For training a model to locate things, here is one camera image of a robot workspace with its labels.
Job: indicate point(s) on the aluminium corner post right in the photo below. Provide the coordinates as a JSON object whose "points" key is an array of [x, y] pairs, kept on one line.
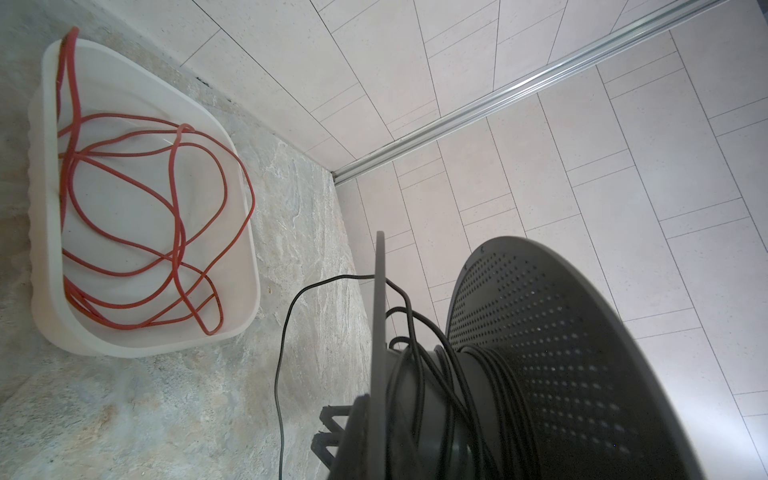
{"points": [[624, 38]]}

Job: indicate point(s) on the white plastic tray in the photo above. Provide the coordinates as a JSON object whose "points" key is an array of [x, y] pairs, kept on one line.
{"points": [[140, 211]]}

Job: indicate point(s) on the grey perforated cable spool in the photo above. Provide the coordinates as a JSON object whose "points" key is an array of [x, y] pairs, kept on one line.
{"points": [[533, 377]]}

